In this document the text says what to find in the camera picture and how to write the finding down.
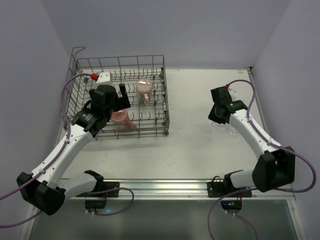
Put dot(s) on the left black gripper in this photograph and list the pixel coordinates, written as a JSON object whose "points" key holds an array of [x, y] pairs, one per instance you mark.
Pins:
{"points": [[121, 101]]}

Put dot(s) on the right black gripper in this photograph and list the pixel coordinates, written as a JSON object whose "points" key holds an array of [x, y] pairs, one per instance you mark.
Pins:
{"points": [[217, 96]]}

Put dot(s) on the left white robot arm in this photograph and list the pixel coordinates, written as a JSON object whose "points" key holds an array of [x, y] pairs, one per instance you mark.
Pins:
{"points": [[43, 187]]}

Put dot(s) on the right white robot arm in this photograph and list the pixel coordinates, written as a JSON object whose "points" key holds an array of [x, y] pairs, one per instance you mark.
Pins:
{"points": [[275, 166]]}

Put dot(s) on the salmon pink mug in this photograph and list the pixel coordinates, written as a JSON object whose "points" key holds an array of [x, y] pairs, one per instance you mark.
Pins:
{"points": [[122, 121]]}

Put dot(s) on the pale pink mug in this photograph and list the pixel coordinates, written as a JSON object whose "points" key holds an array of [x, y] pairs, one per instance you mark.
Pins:
{"points": [[144, 88]]}

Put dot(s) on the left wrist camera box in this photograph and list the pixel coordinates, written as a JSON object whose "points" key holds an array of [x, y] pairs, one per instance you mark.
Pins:
{"points": [[104, 78]]}

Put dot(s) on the grey wire dish rack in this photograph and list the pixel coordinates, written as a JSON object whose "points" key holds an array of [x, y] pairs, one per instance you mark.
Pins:
{"points": [[151, 120]]}

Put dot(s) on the aluminium mounting rail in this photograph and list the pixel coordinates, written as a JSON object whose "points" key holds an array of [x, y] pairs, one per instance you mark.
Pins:
{"points": [[177, 189]]}

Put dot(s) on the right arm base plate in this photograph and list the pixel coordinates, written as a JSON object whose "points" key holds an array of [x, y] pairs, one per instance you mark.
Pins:
{"points": [[218, 187]]}

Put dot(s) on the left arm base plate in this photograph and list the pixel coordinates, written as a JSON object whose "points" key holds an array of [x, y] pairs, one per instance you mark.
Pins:
{"points": [[105, 191]]}

